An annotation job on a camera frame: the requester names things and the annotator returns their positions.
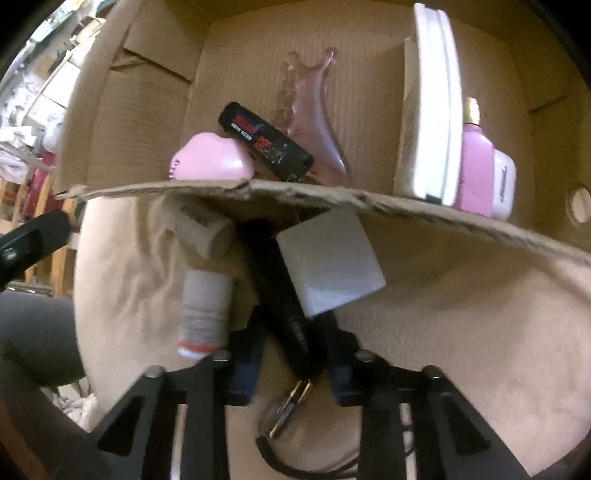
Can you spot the pink perfume bottle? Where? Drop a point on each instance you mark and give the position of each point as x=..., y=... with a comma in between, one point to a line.
x=475, y=170

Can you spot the pink hair claw clip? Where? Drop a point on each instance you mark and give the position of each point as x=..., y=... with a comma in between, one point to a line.
x=309, y=120

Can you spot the white cylindrical bottle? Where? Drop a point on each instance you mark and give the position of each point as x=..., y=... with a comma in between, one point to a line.
x=203, y=230

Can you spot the white cloth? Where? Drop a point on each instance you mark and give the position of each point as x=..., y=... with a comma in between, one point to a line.
x=78, y=408

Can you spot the black lighter with red label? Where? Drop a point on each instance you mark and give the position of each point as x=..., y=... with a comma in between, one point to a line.
x=258, y=136

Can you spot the red and yellow wooden rack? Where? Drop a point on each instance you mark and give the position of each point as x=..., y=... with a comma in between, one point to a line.
x=41, y=184

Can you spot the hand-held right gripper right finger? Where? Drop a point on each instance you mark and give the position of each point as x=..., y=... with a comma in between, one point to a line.
x=342, y=374

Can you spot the white cube charger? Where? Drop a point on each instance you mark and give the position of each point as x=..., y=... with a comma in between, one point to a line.
x=328, y=263

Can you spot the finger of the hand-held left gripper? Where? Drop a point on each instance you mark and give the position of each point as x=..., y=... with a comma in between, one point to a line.
x=32, y=240

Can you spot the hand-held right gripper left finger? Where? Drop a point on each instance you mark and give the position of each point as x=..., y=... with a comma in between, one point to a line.
x=244, y=369

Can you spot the white bottle with red label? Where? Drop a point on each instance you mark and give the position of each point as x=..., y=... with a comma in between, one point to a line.
x=205, y=309

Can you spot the pink rounded case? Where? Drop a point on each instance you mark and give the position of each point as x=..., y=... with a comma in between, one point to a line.
x=207, y=159

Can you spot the white remote control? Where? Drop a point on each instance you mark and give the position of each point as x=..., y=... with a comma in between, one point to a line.
x=434, y=115

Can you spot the black tube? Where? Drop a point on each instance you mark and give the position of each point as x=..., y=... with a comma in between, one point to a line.
x=277, y=295

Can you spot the cardboard box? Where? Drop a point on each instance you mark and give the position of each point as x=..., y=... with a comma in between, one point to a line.
x=152, y=115

